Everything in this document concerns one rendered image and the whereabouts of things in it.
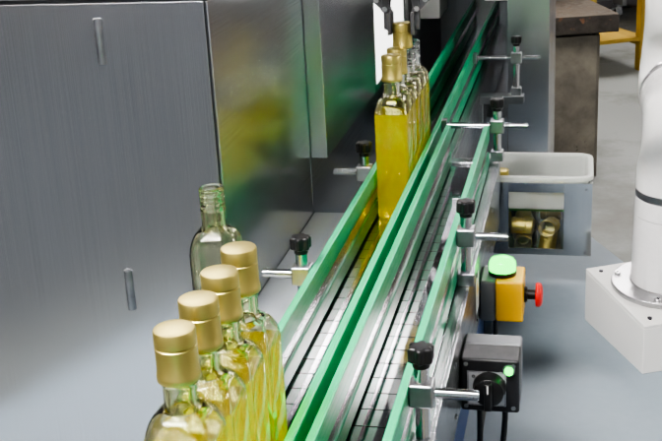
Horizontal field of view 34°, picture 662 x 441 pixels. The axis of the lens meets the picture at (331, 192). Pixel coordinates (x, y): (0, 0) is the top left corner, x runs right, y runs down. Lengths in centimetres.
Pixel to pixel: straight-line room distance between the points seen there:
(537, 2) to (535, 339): 112
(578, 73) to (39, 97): 391
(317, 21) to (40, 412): 77
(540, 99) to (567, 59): 216
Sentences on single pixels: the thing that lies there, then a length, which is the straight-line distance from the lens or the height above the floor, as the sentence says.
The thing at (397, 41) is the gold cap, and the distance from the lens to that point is 192.
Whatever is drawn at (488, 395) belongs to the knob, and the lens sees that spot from 148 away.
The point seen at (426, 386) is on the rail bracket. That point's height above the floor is 114.
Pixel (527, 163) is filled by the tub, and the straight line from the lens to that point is 237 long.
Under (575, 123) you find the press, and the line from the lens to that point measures 524.
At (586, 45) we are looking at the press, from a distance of 516.
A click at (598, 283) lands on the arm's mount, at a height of 85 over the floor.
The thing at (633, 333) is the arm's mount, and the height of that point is 81.
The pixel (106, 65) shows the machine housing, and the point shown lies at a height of 142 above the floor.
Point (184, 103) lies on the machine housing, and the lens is 142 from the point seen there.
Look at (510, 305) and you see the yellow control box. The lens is 177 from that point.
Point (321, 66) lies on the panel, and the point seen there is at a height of 131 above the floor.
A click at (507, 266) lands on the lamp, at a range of 176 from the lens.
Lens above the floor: 170
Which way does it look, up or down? 19 degrees down
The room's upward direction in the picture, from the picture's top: 3 degrees counter-clockwise
